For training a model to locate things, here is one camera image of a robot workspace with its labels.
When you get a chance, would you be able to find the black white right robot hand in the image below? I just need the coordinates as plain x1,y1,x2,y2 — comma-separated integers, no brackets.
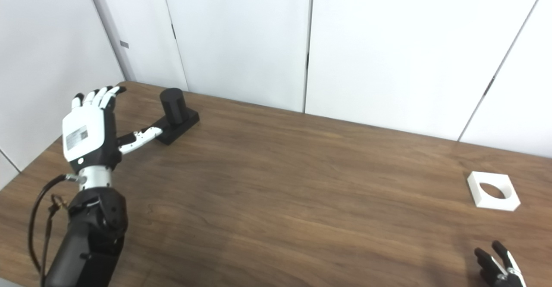
474,240,527,287

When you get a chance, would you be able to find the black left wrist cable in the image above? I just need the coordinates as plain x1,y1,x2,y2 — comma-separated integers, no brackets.
28,174,81,286

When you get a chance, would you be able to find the black peg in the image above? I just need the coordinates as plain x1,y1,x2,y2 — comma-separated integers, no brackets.
151,88,200,145

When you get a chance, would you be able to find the white square piece with hole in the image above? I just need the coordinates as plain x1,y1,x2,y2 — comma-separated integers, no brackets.
467,171,521,212

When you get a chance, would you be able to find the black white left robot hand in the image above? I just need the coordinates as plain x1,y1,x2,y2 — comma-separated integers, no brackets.
62,85,163,171

